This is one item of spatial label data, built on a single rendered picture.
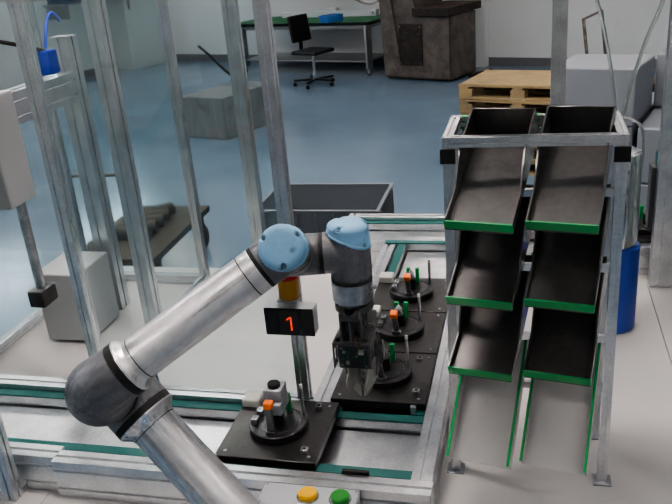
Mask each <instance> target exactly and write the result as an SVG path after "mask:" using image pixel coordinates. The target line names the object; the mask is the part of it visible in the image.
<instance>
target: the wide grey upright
mask: <svg viewBox="0 0 672 504"><path fill-rule="evenodd" d="M648 284H649V287H655V286H657V287H662V288H670V287H672V0H671V1H670V13H669V25H668V37H667V50H666V62H665V74H664V87H663V99H662V111H661V124H660V136H659V148H658V160H657V173H656V185H655V197H654V210H653V222H652V234H651V246H650V259H649V271H648Z"/></svg>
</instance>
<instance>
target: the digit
mask: <svg viewBox="0 0 672 504"><path fill-rule="evenodd" d="M278 315H279V323H280V331H281V333H287V334H300V329H299V320H298V312H297V311H278Z"/></svg>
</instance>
